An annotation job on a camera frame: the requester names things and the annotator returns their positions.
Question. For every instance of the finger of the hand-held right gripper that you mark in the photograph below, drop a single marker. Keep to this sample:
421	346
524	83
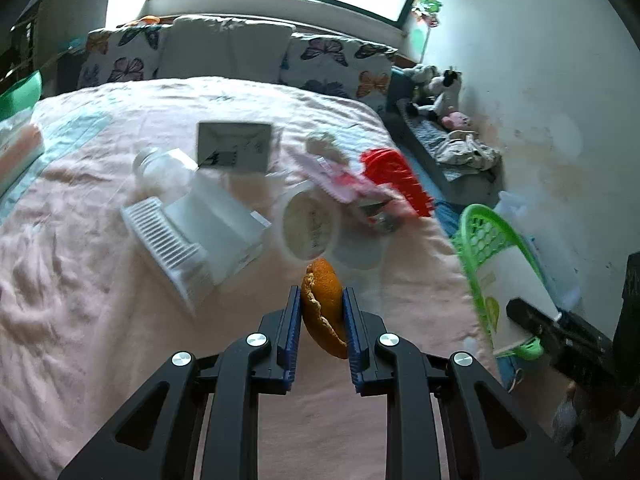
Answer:
530	315

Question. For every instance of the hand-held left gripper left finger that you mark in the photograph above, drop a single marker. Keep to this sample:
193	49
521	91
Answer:
292	340

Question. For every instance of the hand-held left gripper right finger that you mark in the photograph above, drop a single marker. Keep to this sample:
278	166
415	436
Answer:
352	345

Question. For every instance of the white paper pack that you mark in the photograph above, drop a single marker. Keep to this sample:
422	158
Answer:
515	285

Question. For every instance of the orange peel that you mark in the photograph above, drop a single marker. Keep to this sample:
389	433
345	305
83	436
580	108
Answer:
324	300

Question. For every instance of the green plastic basket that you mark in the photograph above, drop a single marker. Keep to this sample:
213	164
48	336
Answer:
480	232

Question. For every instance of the clear plastic dessert cup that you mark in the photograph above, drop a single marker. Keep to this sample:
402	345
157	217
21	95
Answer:
310	222

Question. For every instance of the clear plastic storage bin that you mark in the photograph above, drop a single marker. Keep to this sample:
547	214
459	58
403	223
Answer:
520	210

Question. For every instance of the white cardboard box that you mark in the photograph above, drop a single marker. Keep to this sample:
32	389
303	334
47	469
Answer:
215	220

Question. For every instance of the pink snack wrapper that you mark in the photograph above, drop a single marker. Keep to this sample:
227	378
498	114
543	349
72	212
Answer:
332	180

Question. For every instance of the white ribbed plastic tray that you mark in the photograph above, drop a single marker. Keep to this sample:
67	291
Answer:
160	240

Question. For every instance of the dark cushioned bench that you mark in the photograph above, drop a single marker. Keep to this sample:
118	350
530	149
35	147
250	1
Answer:
440	170

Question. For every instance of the red plastic tray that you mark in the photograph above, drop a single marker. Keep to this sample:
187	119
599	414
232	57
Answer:
400	180

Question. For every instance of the patterned crumpled cloth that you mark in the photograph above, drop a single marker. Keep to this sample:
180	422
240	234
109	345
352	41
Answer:
467	150

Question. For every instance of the pink bed blanket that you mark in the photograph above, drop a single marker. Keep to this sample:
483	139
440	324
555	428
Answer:
100	310

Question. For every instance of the grey flat carton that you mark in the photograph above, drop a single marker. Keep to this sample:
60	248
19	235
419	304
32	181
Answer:
235	142

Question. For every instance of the pink plush toy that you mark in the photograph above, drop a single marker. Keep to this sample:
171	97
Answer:
457	121

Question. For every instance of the clear plastic jar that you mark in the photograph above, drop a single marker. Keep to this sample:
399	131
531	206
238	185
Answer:
160	170

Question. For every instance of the black white cow plush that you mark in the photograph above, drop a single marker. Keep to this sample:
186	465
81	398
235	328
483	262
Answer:
447	90

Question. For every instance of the grey plush toy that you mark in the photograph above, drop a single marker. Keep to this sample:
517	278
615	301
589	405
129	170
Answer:
422	76

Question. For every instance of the butterfly print pillow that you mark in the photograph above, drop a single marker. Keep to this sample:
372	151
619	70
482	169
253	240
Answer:
340	62
122	55

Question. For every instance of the plain white pillow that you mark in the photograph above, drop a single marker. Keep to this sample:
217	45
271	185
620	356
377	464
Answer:
225	47

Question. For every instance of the colourful pinwheel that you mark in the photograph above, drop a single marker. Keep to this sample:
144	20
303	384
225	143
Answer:
426	10

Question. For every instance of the pink white packet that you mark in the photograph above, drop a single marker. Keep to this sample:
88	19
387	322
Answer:
17	150

